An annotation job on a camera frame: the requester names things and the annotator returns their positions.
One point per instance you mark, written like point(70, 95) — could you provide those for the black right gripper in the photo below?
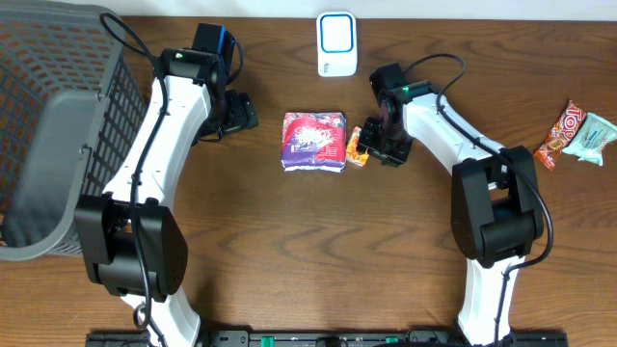
point(378, 143)

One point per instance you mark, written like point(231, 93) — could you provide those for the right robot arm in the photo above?
point(495, 213)

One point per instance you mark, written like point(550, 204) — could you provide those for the grey plastic basket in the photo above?
point(70, 112)

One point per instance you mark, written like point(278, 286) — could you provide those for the small orange tissue pack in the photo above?
point(353, 155)

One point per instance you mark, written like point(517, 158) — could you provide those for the red purple floral packet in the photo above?
point(314, 142)

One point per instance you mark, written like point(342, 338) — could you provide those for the orange Top chocolate bar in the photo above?
point(560, 135)

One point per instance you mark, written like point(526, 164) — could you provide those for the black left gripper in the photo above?
point(242, 112)

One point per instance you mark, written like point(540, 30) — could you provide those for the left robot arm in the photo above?
point(130, 241)

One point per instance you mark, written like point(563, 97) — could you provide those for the teal snack packet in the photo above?
point(589, 142)

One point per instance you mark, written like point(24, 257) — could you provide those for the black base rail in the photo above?
point(247, 339)

